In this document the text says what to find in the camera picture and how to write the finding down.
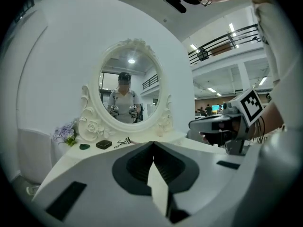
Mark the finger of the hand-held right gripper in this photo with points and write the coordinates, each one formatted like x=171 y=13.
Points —
x=203 y=124

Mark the black small container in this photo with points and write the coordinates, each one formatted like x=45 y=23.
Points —
x=103 y=144

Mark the person's right forearm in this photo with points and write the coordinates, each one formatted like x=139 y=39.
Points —
x=271 y=117

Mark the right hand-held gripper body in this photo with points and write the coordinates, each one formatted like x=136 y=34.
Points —
x=251 y=103

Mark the white covered chair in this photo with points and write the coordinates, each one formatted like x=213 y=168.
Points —
x=33 y=155

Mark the purple flower bunch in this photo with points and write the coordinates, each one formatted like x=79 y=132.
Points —
x=63 y=132

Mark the person's white shirt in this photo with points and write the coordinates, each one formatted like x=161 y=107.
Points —
x=274 y=44

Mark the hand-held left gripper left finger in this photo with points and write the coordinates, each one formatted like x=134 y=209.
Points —
x=94 y=174

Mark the person's right hand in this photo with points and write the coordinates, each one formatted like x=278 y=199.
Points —
x=206 y=138

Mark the black metal railing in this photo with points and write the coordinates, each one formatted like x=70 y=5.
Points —
x=225 y=40

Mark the white ornate oval mirror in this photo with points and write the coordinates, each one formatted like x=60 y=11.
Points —
x=90 y=124

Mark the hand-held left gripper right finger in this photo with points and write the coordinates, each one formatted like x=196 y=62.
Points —
x=208 y=169

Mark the green leaf-shaped dish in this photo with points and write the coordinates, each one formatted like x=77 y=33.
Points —
x=84 y=146

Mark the black eyelash curler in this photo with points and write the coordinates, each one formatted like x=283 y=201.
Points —
x=123 y=142

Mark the black head-mounted camera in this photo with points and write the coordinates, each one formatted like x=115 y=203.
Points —
x=176 y=2

